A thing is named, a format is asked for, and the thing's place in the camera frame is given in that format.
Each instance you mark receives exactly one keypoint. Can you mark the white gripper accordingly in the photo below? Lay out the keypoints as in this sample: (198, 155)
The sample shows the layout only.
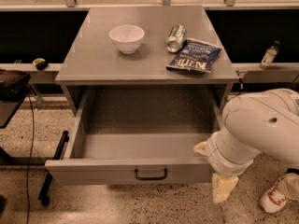
(214, 157)

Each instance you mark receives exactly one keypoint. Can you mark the grey top drawer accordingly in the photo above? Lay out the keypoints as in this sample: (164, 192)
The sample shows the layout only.
(120, 129)

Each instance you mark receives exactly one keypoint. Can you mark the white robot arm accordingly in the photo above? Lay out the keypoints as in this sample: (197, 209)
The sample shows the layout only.
(253, 123)

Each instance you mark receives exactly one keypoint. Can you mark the grey drawer cabinet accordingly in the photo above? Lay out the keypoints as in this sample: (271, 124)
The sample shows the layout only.
(94, 60)

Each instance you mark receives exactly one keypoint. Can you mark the white orange sneaker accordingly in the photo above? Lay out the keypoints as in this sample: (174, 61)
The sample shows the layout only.
(286, 189)

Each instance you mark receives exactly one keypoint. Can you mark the blue Kettle chips bag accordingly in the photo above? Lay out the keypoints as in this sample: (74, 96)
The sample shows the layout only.
(195, 56)

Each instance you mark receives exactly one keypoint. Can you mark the small clear bottle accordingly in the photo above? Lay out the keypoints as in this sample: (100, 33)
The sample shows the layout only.
(270, 55)

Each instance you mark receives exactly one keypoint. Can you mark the green soda can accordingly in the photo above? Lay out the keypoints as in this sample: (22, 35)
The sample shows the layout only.
(176, 38)

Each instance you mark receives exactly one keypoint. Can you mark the white ceramic bowl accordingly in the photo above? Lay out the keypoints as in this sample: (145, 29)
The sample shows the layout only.
(127, 38)

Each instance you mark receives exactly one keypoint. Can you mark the tape measure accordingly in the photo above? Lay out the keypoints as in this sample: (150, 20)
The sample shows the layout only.
(40, 63)

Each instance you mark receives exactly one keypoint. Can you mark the black rolling stand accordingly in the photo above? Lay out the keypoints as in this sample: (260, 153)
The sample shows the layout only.
(8, 108)

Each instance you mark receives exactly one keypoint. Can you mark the black box on stand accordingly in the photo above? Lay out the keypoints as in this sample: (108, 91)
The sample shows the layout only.
(13, 83)

